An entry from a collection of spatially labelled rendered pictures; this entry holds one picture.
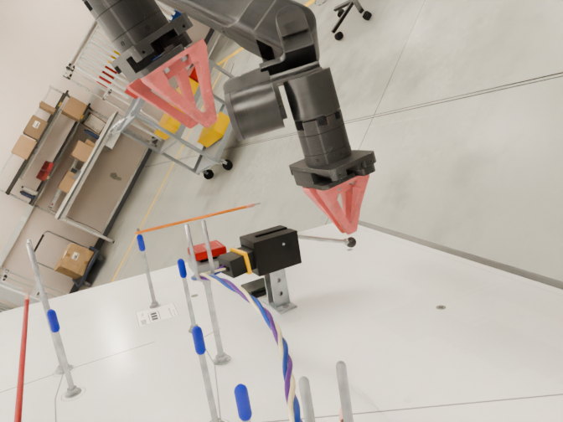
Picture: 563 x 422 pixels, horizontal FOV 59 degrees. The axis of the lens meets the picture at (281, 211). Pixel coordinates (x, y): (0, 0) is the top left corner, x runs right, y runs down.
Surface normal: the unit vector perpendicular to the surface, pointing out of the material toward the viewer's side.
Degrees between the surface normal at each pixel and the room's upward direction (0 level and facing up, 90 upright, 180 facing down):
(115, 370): 50
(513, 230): 0
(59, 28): 90
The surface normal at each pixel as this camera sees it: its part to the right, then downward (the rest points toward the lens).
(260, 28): -0.14, -0.26
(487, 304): -0.15, -0.96
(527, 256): -0.79, -0.46
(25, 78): 0.46, 0.04
